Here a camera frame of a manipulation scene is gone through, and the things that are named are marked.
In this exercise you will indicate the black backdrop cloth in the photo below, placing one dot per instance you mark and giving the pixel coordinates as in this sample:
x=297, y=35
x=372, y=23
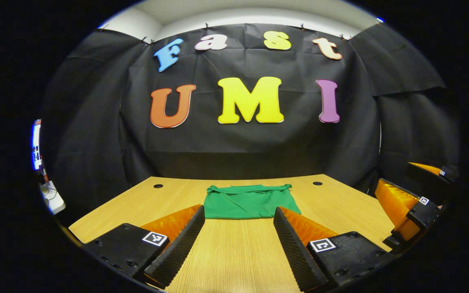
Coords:
x=259, y=150

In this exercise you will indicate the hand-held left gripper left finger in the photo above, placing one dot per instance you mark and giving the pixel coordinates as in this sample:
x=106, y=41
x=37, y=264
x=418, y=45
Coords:
x=181, y=248

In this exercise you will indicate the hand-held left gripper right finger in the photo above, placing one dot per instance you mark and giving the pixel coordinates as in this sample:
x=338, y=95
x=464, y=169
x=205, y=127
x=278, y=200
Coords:
x=295, y=252

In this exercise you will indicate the computer monitor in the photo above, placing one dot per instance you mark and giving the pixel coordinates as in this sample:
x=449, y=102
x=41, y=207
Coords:
x=36, y=146

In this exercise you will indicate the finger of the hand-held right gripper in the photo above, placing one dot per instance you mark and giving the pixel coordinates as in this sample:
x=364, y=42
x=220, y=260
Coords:
x=421, y=213
x=430, y=177

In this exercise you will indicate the white power strip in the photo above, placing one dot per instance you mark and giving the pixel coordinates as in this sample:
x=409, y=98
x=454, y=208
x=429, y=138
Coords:
x=53, y=201

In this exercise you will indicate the green T-shirt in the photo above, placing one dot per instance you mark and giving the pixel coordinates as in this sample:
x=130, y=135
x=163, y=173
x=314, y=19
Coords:
x=246, y=201

